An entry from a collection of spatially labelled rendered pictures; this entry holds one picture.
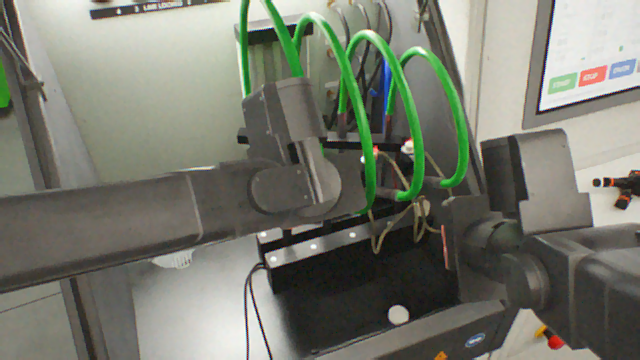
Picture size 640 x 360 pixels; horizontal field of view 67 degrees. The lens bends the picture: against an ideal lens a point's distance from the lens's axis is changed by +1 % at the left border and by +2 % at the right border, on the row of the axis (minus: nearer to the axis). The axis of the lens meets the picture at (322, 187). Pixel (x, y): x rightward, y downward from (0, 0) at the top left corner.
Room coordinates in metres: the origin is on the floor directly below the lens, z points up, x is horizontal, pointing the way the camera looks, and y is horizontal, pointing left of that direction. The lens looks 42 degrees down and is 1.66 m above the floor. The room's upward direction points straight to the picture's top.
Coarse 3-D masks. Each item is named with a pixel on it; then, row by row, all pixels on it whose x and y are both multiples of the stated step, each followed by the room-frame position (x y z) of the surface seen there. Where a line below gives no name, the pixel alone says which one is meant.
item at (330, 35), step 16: (304, 16) 0.69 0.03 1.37; (320, 16) 0.65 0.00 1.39; (336, 48) 0.59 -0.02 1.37; (352, 80) 0.55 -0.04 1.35; (352, 96) 0.53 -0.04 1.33; (368, 128) 0.51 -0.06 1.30; (368, 144) 0.49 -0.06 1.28; (368, 160) 0.48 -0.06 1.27; (368, 176) 0.48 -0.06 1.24; (368, 192) 0.47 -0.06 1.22; (368, 208) 0.48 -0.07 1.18
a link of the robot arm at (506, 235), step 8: (504, 216) 0.26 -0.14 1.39; (512, 216) 0.25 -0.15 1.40; (504, 224) 0.27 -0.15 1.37; (512, 224) 0.27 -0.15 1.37; (496, 232) 0.27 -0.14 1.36; (504, 232) 0.26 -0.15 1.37; (512, 232) 0.25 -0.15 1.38; (496, 240) 0.26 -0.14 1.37; (504, 240) 0.25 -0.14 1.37; (512, 240) 0.24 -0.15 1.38; (488, 248) 0.26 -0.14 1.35; (496, 248) 0.25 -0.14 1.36; (488, 256) 0.25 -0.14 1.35; (496, 256) 0.24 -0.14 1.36; (488, 264) 0.25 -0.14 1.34; (496, 264) 0.24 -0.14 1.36; (496, 272) 0.24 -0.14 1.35
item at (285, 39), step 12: (264, 0) 0.60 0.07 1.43; (240, 12) 0.73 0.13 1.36; (276, 12) 0.57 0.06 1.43; (240, 24) 0.74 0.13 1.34; (276, 24) 0.55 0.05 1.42; (240, 36) 0.75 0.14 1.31; (288, 36) 0.53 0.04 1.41; (240, 48) 0.76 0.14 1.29; (288, 48) 0.52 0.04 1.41; (240, 60) 0.77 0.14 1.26; (288, 60) 0.51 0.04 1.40; (300, 72) 0.49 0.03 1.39
